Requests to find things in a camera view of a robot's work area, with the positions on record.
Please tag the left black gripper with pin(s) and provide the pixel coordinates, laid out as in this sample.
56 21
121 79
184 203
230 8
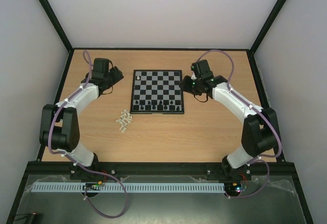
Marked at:
118 74

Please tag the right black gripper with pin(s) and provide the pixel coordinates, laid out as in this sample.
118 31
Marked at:
187 87

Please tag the black grey chessboard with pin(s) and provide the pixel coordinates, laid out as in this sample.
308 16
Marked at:
156 85

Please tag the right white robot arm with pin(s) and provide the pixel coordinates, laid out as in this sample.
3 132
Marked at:
260 125

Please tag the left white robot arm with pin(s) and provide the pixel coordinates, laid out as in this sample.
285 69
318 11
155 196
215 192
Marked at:
59 129

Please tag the pile of white chess pieces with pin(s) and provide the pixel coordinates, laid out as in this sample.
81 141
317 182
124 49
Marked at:
124 120

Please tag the light blue cable duct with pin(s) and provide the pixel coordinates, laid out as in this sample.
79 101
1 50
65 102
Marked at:
129 187

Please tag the black aluminium rail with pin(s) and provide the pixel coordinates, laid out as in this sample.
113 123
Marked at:
209 171

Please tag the black frame post left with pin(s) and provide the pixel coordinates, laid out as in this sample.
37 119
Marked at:
56 24

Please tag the black frame post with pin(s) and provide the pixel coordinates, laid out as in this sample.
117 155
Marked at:
56 24
267 25

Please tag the black frame post right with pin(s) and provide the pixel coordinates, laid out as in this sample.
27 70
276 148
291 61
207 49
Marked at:
267 25

